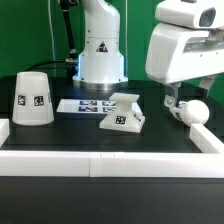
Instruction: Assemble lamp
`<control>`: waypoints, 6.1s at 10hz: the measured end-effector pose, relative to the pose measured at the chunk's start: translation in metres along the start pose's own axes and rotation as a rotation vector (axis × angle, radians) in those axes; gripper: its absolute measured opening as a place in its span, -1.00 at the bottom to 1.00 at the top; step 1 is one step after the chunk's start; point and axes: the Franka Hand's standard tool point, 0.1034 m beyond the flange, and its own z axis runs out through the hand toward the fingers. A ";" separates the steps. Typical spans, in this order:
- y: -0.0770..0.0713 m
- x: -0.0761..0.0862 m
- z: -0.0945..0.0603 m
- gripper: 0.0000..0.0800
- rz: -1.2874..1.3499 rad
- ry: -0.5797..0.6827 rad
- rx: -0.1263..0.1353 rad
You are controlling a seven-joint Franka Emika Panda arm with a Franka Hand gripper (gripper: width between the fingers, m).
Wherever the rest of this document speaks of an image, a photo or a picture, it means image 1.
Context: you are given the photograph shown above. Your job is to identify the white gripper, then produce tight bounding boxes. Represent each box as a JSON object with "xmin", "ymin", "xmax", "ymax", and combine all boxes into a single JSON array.
[{"xmin": 145, "ymin": 23, "xmax": 224, "ymax": 108}]

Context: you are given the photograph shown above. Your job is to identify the white lamp bulb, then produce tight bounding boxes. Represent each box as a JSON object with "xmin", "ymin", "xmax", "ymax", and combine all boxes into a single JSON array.
[{"xmin": 169, "ymin": 99, "xmax": 211, "ymax": 128}]

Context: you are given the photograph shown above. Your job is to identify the white lamp base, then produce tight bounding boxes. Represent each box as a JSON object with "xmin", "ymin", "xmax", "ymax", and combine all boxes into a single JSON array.
[{"xmin": 99, "ymin": 93, "xmax": 145, "ymax": 133}]

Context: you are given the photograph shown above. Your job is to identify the white lamp shade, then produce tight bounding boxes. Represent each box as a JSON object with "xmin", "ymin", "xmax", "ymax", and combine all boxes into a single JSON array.
[{"xmin": 12, "ymin": 71, "xmax": 54, "ymax": 126}]

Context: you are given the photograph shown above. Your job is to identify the white marker tag sheet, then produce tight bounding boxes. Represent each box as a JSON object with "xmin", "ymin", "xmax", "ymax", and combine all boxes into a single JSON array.
[{"xmin": 55, "ymin": 98, "xmax": 144, "ymax": 116}]

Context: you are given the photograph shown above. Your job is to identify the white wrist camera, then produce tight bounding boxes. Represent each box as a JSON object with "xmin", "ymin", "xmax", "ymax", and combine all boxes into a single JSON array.
[{"xmin": 155, "ymin": 0, "xmax": 224, "ymax": 29}]

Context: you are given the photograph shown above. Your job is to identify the black cable hose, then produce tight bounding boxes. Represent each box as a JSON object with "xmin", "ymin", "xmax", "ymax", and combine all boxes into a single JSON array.
[{"xmin": 26, "ymin": 0, "xmax": 80, "ymax": 72}]

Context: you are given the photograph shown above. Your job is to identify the white thin cable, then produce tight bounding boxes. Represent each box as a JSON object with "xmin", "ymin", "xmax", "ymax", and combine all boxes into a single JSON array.
[{"xmin": 47, "ymin": 0, "xmax": 57, "ymax": 62}]

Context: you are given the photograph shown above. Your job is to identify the white left wall bar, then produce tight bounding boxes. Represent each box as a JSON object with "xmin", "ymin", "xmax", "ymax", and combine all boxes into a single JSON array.
[{"xmin": 0, "ymin": 119, "xmax": 10, "ymax": 147}]

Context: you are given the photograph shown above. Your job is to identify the white front wall bar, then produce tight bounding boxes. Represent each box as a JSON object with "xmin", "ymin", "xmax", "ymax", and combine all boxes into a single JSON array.
[{"xmin": 0, "ymin": 150, "xmax": 224, "ymax": 178}]

